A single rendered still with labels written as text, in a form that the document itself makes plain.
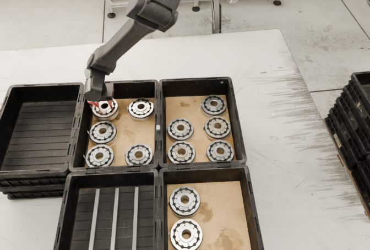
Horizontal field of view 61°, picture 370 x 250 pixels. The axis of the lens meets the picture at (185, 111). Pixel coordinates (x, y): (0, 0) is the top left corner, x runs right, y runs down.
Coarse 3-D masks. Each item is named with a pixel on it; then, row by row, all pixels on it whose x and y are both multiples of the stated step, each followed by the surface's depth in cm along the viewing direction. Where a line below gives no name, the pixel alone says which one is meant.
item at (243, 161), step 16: (160, 80) 127; (176, 80) 127; (192, 80) 127; (160, 96) 123; (160, 112) 117; (160, 128) 113; (240, 128) 113; (160, 144) 109; (240, 144) 109; (160, 160) 105; (240, 160) 105
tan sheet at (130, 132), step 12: (120, 108) 131; (96, 120) 127; (120, 120) 127; (132, 120) 127; (120, 132) 124; (132, 132) 124; (144, 132) 124; (120, 144) 120; (132, 144) 120; (120, 156) 117
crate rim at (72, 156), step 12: (84, 84) 125; (156, 84) 125; (156, 96) 122; (156, 108) 118; (156, 120) 115; (156, 132) 112; (156, 144) 109; (72, 156) 106; (156, 156) 106; (72, 168) 103; (84, 168) 103; (96, 168) 104; (108, 168) 103; (120, 168) 103; (132, 168) 103; (144, 168) 103; (156, 168) 105
